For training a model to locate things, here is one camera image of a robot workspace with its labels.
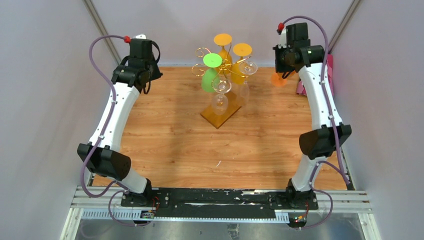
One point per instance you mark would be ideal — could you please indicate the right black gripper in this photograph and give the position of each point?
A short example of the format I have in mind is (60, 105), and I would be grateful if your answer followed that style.
(280, 68)

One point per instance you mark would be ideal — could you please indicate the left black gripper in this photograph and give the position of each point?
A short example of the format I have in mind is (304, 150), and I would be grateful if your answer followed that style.
(156, 74)

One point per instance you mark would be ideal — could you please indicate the orange wine glass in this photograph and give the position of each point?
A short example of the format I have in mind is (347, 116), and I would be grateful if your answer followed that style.
(277, 80)

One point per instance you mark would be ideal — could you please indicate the green wine glass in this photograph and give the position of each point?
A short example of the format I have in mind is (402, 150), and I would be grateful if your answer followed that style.
(212, 61)

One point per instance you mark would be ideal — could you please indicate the gold wire glass rack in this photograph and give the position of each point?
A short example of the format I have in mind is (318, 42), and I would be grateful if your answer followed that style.
(215, 120)

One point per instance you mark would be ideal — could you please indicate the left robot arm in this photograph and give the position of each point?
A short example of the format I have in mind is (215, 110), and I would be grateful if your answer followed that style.
(101, 155)

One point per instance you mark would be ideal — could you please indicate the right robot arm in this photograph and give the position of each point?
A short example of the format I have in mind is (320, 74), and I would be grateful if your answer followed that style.
(328, 132)

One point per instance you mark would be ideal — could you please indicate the right clear wine glass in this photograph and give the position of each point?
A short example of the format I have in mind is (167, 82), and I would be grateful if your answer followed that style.
(247, 69)

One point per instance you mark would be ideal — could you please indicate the clear wine glass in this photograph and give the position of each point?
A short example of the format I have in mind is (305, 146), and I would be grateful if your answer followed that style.
(247, 69)
(220, 102)

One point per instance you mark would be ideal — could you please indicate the right yellow wine glass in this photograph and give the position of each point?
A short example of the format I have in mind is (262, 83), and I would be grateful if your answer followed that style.
(243, 51)

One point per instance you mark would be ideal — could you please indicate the yellow wine glass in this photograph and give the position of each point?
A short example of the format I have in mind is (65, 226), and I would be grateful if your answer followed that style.
(222, 40)
(243, 51)

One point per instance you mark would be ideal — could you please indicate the rear yellow wine glass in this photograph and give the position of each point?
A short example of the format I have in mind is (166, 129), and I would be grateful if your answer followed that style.
(222, 40)

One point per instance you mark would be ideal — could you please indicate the front clear wine glass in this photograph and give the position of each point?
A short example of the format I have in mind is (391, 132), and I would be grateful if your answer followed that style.
(220, 102)

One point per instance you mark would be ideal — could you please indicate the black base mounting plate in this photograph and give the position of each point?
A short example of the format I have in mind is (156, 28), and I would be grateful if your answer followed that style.
(215, 203)

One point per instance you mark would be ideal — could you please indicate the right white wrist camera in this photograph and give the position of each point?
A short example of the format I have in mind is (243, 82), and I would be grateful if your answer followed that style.
(283, 39)

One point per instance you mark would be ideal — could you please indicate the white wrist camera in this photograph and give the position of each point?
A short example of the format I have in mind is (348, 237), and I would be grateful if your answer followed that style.
(141, 36)
(283, 39)

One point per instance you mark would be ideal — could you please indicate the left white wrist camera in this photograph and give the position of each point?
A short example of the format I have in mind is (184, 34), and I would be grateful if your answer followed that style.
(141, 36)

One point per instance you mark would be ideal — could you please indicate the aluminium frame rail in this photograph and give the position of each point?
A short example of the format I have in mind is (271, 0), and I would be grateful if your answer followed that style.
(342, 215)

